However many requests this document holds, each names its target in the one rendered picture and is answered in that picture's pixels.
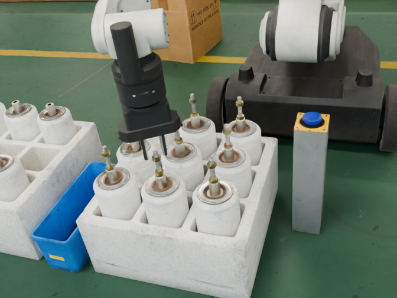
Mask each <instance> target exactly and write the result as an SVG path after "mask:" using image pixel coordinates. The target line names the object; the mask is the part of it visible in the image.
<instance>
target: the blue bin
mask: <svg viewBox="0 0 397 298"><path fill-rule="evenodd" d="M106 165H107V164H106V163H103V162H98V161H93V162H90V163H89V164H88V165H87V166H86V167H85V168H84V170H83V171H82V172H81V173H80V174H79V176H78V177H77V178H76V180H75V181H74V182H73V183H72V184H71V185H70V187H69V188H68V189H67V190H66V191H65V192H64V194H63V195H62V196H61V198H59V200H58V201H57V202H56V204H55V205H54V206H53V207H52V208H51V209H50V211H49V212H48V213H47V214H46V216H45V217H44V218H43V219H42V220H41V222H40V223H39V224H38V225H37V226H36V227H35V229H34V230H33V231H32V233H31V238H32V240H33V241H35V242H36V243H37V245H38V247H39V248H40V250H41V252H42V253H43V256H44V257H45V259H46V260H47V262H48V264H49V266H50V267H51V268H56V269H59V270H64V271H69V272H72V273H79V272H81V271H82V269H83V267H84V266H85V265H86V263H87V262H88V260H89V258H90V257H89V254H88V251H87V249H86V246H85V244H84V241H83V238H82V236H81V233H80V231H79V228H78V226H77V223H76V220H77V218H78V217H79V216H80V215H81V213H83V211H84V209H85V207H86V206H87V205H88V204H89V202H90V201H91V199H92V198H93V196H94V195H95V192H94V190H93V184H94V182H95V179H96V178H97V176H98V175H100V173H102V172H103V171H105V170H106V168H105V167H106Z"/></svg>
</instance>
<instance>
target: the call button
mask: <svg viewBox="0 0 397 298"><path fill-rule="evenodd" d="M302 119H303V121H304V122H305V123H306V124H307V125H317V124H319V123H320V122H321V120H322V116H321V114H319V113H318V112H307V113H305V114H304V115H303V118H302Z"/></svg>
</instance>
